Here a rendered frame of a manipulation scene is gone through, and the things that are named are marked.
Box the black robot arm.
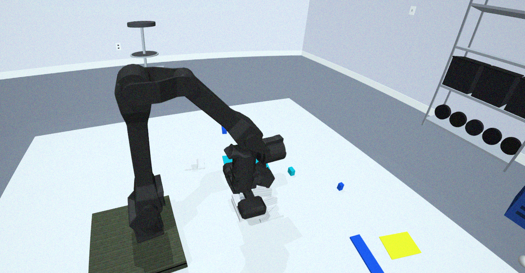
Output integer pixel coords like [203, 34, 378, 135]
[114, 64, 287, 243]

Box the yellow flat square plate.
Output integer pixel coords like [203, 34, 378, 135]
[379, 232, 422, 259]

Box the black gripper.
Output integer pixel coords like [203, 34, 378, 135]
[223, 162, 267, 219]

